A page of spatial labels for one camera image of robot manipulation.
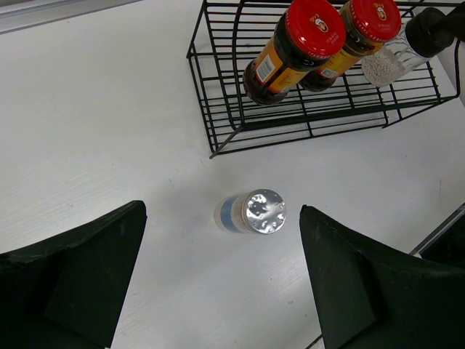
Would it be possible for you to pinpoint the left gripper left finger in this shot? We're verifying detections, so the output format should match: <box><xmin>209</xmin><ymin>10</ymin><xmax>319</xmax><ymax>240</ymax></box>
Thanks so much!
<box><xmin>1</xmin><ymin>201</ymin><xmax>147</xmax><ymax>348</ymax></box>

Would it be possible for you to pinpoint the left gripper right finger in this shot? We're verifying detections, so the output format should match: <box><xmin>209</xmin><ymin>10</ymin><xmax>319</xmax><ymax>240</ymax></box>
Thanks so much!
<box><xmin>299</xmin><ymin>206</ymin><xmax>464</xmax><ymax>348</ymax></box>

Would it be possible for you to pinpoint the black-lid white spice jar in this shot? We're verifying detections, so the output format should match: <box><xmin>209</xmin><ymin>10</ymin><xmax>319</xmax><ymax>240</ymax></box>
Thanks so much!
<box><xmin>361</xmin><ymin>7</ymin><xmax>455</xmax><ymax>87</ymax></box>

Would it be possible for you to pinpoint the red-lid sauce jar front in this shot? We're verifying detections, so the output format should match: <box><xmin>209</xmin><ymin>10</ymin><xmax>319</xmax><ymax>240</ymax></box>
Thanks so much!
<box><xmin>243</xmin><ymin>0</ymin><xmax>346</xmax><ymax>105</ymax></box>

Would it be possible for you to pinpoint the red-lid sauce jar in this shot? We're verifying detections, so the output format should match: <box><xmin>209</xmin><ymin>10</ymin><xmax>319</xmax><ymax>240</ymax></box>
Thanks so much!
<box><xmin>243</xmin><ymin>0</ymin><xmax>346</xmax><ymax>105</ymax></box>
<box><xmin>300</xmin><ymin>0</ymin><xmax>401</xmax><ymax>92</ymax></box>

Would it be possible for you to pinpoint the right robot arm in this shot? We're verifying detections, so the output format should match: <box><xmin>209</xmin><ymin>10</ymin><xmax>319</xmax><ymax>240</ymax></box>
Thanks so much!
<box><xmin>434</xmin><ymin>1</ymin><xmax>464</xmax><ymax>104</ymax></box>

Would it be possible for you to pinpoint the aluminium rail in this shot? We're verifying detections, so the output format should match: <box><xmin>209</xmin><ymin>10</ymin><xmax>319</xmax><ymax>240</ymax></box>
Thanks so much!
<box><xmin>1</xmin><ymin>0</ymin><xmax>138</xmax><ymax>34</ymax></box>

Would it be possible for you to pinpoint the black wire rack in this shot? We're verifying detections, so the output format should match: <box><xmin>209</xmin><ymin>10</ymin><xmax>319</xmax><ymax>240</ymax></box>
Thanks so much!
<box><xmin>187</xmin><ymin>1</ymin><xmax>464</xmax><ymax>156</ymax></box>

